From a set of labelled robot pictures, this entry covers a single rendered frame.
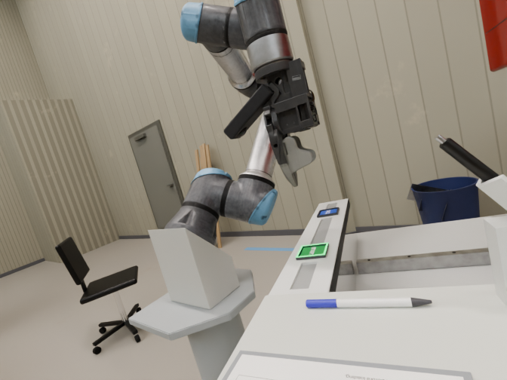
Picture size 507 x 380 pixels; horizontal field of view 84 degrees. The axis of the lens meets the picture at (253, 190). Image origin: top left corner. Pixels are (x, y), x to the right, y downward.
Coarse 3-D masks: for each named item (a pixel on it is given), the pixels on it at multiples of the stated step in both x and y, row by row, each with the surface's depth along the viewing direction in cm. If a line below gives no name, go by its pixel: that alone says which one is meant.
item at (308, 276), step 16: (320, 208) 85; (320, 224) 72; (336, 224) 67; (304, 240) 62; (320, 240) 61; (336, 240) 57; (288, 272) 49; (304, 272) 48; (320, 272) 46; (272, 288) 45; (288, 288) 43; (304, 288) 43; (320, 288) 41
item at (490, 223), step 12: (480, 180) 27; (492, 180) 25; (504, 180) 24; (492, 192) 26; (504, 192) 25; (504, 204) 26; (504, 216) 27; (492, 228) 26; (504, 228) 26; (492, 240) 27; (504, 240) 26; (492, 252) 28; (504, 252) 26; (492, 264) 29; (504, 264) 26; (504, 276) 26; (504, 288) 27; (504, 300) 27
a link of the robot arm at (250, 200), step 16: (256, 144) 87; (256, 160) 85; (272, 160) 86; (240, 176) 84; (256, 176) 81; (240, 192) 80; (256, 192) 80; (272, 192) 81; (240, 208) 80; (256, 208) 79; (272, 208) 87; (256, 224) 83
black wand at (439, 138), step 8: (440, 136) 27; (440, 144) 27; (448, 144) 26; (456, 144) 26; (448, 152) 27; (456, 152) 26; (464, 152) 26; (456, 160) 27; (464, 160) 26; (472, 160) 26; (472, 168) 26; (480, 168) 26; (488, 168) 26; (480, 176) 26; (488, 176) 26; (496, 176) 26
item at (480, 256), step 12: (444, 252) 63; (456, 252) 61; (468, 252) 60; (480, 252) 59; (360, 264) 68; (372, 264) 67; (384, 264) 66; (396, 264) 65; (408, 264) 64; (420, 264) 63; (432, 264) 63; (444, 264) 62; (456, 264) 61; (468, 264) 60; (480, 264) 59
